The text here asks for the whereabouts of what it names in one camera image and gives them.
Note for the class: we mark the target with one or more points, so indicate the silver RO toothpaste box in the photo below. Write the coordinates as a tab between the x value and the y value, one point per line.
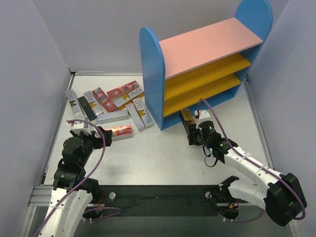
74	103

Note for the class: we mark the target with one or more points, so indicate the plain silver box horizontal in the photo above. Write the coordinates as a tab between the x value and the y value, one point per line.
112	116

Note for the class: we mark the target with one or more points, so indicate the plain silver box diagonal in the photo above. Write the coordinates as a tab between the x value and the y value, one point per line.
135	117

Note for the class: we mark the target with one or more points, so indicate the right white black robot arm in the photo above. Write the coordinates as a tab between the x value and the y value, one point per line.
280	195

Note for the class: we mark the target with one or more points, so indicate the silver RO box table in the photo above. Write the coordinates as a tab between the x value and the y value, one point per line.
187	120

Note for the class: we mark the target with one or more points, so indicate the black toothpaste box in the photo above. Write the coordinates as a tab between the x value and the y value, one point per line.
87	108

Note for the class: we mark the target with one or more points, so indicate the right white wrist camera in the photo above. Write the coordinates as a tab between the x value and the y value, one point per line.
201	116

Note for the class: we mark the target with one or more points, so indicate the red 3D toothpaste box lower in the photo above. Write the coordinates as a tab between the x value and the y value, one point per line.
121	132

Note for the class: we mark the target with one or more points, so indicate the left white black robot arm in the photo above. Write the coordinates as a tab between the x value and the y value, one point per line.
73	189

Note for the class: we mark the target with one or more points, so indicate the orange white RO toothpaste box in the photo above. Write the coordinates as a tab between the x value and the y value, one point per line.
122	101

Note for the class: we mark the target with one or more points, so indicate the red 3D toothpaste box top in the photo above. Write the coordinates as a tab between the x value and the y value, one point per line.
122	90

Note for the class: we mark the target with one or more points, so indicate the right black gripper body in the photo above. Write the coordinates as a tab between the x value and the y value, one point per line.
192	135

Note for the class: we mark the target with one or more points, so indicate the red 3D toothpaste box upright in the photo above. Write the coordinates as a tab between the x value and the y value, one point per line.
104	100

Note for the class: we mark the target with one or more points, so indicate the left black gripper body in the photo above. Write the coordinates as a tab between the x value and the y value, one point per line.
99	136

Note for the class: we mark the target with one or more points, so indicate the blue shelf with coloured boards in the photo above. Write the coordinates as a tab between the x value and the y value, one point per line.
210	62

